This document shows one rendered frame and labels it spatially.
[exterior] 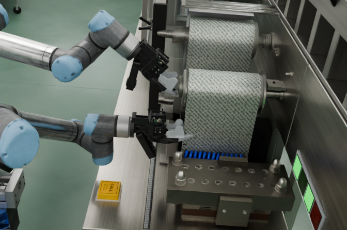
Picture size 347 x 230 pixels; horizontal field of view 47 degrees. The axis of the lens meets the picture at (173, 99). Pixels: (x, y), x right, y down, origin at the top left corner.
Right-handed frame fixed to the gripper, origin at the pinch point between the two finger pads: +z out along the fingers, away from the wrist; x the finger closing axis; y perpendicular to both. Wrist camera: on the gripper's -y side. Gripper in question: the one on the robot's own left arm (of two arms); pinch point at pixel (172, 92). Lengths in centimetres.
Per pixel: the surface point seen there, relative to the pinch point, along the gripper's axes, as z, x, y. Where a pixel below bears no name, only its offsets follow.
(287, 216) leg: 82, 7, -13
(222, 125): 18.5, -6.0, 5.2
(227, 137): 23.5, -6.0, 2.9
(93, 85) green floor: 24, 217, -141
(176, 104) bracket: 4.7, 1.4, -3.1
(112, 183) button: 5.4, -13.6, -35.1
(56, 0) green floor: -53, 463, -206
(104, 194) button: 3.8, -19.0, -36.5
